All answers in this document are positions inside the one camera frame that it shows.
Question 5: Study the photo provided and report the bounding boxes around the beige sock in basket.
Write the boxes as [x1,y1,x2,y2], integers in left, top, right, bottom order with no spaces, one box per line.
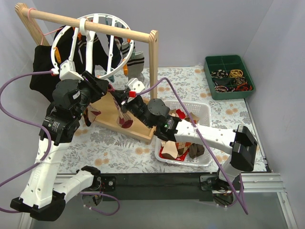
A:
[161,141,177,160]

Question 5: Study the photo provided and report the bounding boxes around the black sock brown stripes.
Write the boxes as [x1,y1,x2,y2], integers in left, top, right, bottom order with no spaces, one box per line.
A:
[78,33,108,73]

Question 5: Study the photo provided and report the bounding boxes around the red bear pattern sock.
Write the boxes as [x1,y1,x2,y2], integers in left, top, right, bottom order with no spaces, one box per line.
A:
[176,109,186,119]

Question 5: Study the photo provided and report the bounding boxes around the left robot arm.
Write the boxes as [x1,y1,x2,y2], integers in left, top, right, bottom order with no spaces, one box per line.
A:
[10,71,109,221]

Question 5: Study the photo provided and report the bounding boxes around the white round clip hanger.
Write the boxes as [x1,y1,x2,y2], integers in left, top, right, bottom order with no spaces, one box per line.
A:
[51,24,144,82]

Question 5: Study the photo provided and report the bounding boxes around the navy sock green toe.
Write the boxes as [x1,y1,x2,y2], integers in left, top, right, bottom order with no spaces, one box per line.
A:
[111,36,123,69]

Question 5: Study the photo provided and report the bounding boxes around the green compartment tray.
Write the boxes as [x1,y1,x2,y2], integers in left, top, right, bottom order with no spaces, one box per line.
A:
[203,55,255,100]

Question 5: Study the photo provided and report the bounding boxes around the wooden clothes rack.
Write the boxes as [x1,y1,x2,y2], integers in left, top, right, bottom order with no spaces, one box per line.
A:
[15,3,158,143]

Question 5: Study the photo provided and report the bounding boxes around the teal clothes clip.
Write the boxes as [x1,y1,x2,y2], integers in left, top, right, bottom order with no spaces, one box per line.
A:
[108,75,115,83]

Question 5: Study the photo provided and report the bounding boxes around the red sock in basket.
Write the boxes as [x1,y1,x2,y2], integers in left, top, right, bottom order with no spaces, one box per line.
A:
[158,146,189,162]

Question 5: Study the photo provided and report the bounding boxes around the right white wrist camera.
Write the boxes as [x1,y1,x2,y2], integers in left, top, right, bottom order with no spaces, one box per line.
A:
[125,78,145,99]

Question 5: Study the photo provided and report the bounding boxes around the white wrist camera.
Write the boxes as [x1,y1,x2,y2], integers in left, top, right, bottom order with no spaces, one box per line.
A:
[51,60,83,81]
[125,78,145,99]

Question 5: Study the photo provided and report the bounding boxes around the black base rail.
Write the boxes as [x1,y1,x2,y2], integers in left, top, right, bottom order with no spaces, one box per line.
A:
[100,172,213,201]

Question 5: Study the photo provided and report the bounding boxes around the grey striped sock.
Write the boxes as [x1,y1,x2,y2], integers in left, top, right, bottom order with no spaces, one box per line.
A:
[127,51,145,83]
[121,41,136,60]

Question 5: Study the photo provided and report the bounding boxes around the white plastic laundry basket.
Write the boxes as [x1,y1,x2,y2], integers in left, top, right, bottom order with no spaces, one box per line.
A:
[154,100,213,167]

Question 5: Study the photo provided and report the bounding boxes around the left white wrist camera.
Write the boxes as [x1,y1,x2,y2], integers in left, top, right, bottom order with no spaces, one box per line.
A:
[51,60,83,81]

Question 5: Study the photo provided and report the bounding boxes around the red yellow argyle sock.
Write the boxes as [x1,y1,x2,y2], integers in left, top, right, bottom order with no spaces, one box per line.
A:
[83,108,92,126]

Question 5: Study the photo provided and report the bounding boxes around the brown sock in basket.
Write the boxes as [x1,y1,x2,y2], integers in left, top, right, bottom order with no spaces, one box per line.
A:
[189,144,205,159]

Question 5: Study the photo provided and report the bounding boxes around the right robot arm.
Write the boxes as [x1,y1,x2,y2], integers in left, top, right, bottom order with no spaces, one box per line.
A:
[111,90,258,190]

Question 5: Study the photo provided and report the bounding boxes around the black garment on hanger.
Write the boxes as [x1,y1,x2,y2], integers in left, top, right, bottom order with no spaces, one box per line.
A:
[30,28,84,102]

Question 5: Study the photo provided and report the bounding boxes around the beige orange green argyle sock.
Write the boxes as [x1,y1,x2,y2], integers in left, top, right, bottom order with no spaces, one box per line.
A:
[175,142,192,157]

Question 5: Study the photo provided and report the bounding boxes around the maroon beige purple striped sock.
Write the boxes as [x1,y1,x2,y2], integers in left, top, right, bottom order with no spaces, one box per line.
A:
[88,105,101,123]

